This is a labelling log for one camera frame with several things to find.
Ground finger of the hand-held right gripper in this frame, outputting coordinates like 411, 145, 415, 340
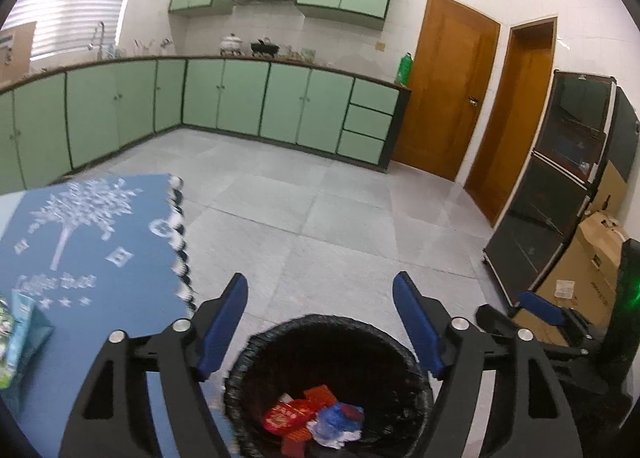
475, 305, 607, 395
517, 291, 599, 345

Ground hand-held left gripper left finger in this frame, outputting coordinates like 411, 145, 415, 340
57, 272, 249, 458

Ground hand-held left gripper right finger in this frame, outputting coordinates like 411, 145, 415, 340
392, 272, 583, 458

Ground black trash bin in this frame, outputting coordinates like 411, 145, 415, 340
223, 314, 437, 458

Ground red gold-print envelope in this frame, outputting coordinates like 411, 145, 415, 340
261, 384, 337, 456

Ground blue plastic bag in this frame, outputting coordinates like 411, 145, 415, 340
307, 402, 366, 449

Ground large printed cardboard box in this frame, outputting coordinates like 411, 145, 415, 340
510, 211, 632, 350

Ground flat cardboard sheet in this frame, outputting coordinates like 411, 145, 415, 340
589, 160, 632, 219

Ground blue tree-print table mat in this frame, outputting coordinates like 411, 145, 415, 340
0, 173, 237, 458

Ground open wooden door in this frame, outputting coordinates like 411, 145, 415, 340
464, 15, 559, 229

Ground light blue packet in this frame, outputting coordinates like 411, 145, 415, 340
10, 288, 55, 382

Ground green lower kitchen cabinets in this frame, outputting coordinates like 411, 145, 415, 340
0, 56, 412, 195

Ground closed wooden door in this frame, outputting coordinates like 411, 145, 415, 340
390, 0, 501, 183

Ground green plastic bottle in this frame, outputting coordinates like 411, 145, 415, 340
394, 52, 415, 87

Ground white lidded pot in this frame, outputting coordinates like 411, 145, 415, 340
219, 32, 245, 57

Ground black wok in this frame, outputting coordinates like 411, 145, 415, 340
249, 37, 279, 58

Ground metal faucet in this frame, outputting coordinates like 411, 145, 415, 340
87, 21, 106, 62

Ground brown cardboard box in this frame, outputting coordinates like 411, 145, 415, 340
0, 21, 39, 85

